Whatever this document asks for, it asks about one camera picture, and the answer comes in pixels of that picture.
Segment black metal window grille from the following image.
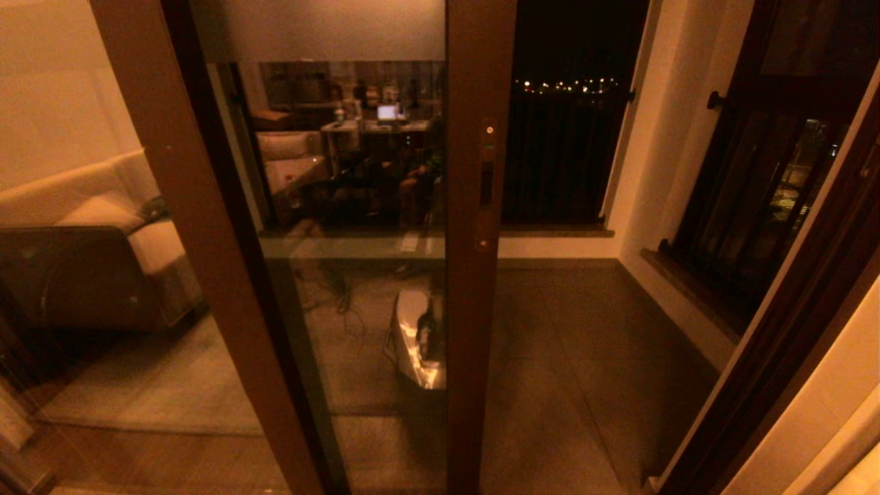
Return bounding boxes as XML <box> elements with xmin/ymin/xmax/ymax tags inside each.
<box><xmin>658</xmin><ymin>88</ymin><xmax>864</xmax><ymax>324</ymax></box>

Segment brown framed sliding glass door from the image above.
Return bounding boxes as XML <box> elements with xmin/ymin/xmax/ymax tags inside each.
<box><xmin>165</xmin><ymin>0</ymin><xmax>518</xmax><ymax>495</ymax></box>

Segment brown framed fixed glass door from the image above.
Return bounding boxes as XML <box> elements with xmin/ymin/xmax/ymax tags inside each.
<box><xmin>0</xmin><ymin>0</ymin><xmax>324</xmax><ymax>495</ymax></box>

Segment black metal balcony railing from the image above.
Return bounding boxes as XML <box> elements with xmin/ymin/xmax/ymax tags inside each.
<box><xmin>502</xmin><ymin>82</ymin><xmax>637</xmax><ymax>224</ymax></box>

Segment dark framed window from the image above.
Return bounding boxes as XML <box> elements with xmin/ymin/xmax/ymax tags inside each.
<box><xmin>670</xmin><ymin>0</ymin><xmax>880</xmax><ymax>338</ymax></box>

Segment stone window sill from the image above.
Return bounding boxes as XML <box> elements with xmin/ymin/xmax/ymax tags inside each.
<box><xmin>641</xmin><ymin>247</ymin><xmax>743</xmax><ymax>344</ymax></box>

